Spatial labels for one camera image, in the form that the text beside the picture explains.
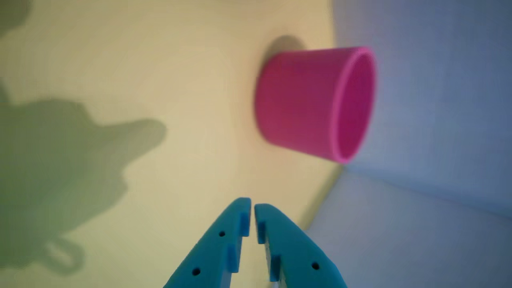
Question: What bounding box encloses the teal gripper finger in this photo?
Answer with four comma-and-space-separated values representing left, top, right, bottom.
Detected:
163, 198, 252, 288
254, 203, 348, 288

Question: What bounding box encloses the cardboard box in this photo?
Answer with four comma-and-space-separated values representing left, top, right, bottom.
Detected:
304, 0, 512, 288

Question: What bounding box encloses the pink round cup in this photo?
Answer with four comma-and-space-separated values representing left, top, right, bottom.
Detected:
255, 46, 377, 164

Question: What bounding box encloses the yellow paper mat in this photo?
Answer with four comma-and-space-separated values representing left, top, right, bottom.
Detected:
0, 0, 344, 288

